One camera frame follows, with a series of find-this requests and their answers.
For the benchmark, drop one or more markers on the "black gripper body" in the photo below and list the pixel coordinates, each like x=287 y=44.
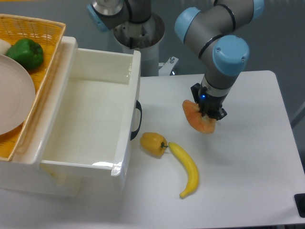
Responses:
x=208 y=104

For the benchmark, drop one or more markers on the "orange triangle bread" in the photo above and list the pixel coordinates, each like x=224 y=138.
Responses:
x=200 y=123

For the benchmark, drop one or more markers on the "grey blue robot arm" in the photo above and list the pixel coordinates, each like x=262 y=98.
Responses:
x=210 y=35

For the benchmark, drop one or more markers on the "white upper drawer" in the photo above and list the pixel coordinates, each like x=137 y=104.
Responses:
x=92 y=131

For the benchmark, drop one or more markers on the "white drawer cabinet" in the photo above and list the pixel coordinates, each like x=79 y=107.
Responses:
x=25 y=171

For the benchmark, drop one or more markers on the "yellow bell pepper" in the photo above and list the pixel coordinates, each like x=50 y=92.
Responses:
x=154 y=143

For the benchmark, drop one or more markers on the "yellow banana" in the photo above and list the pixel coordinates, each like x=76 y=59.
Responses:
x=190 y=168

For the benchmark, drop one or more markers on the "black object at table edge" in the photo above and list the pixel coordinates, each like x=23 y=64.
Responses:
x=300 y=204

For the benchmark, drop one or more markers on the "yellow woven basket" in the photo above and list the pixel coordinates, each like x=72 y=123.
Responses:
x=40 y=38

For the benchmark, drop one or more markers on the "green bell pepper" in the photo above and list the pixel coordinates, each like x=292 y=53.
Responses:
x=27 y=53

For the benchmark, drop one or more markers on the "pink round plate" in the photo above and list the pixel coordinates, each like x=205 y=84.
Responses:
x=17 y=93

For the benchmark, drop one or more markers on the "white vegetable in basket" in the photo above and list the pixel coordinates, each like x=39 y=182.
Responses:
x=4 y=46

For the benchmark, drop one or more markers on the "black drawer handle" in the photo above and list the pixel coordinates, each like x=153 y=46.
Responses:
x=137 y=121

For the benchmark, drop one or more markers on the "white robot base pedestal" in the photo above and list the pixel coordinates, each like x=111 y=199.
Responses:
x=146 y=38

